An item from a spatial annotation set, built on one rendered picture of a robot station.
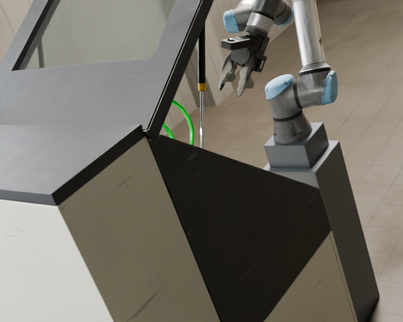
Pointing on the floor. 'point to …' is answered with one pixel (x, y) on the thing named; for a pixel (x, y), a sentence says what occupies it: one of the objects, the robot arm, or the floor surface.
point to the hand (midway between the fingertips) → (228, 89)
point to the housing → (84, 229)
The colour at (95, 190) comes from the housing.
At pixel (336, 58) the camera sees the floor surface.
